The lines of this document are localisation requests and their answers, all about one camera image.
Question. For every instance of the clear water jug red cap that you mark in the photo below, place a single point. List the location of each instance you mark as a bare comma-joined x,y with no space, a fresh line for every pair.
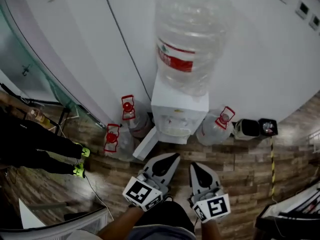
123,146
212,131
140,124

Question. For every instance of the yellow black hazard tape strip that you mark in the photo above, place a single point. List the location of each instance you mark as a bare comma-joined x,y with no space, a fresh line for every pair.
273,164

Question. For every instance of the frosted glass partition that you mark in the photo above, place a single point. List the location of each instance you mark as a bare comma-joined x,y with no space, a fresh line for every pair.
20,66

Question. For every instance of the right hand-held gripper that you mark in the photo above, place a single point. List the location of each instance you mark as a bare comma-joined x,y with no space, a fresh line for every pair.
212,206

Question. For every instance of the black metal frame table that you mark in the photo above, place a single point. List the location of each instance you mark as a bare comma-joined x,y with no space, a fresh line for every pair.
61,119

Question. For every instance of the black frame white table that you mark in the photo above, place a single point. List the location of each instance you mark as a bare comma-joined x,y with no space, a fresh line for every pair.
287,221

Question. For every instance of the person's right forearm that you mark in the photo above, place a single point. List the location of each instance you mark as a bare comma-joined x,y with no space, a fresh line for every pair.
210,231

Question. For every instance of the person's left forearm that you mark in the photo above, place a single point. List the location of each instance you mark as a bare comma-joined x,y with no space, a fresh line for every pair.
117,224

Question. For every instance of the white dispenser door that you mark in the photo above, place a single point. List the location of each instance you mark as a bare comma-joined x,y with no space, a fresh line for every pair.
145,146

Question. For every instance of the black trash bin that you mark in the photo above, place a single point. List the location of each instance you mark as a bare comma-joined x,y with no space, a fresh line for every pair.
268,127

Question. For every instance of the white mesh panel rack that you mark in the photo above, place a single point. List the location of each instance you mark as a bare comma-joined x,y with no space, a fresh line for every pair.
62,226

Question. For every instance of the white trash bin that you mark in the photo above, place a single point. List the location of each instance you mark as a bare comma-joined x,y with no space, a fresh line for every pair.
246,130

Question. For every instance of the white slotted drip tray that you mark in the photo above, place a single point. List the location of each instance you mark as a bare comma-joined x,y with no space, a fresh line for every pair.
176,132

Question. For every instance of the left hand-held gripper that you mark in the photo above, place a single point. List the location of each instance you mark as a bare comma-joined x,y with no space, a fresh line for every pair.
142,194

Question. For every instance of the person's light shirt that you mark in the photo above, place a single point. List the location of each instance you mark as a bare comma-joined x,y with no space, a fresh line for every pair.
82,235

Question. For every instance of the white wall control panel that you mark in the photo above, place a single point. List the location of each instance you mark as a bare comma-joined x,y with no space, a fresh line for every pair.
315,22
303,9

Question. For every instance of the large clear water bottle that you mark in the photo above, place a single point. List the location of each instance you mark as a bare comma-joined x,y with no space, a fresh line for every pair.
192,34

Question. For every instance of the white metal rack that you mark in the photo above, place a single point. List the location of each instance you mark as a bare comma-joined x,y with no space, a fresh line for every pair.
315,141

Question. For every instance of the white water dispenser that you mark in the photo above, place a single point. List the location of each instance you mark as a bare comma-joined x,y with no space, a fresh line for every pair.
175,101

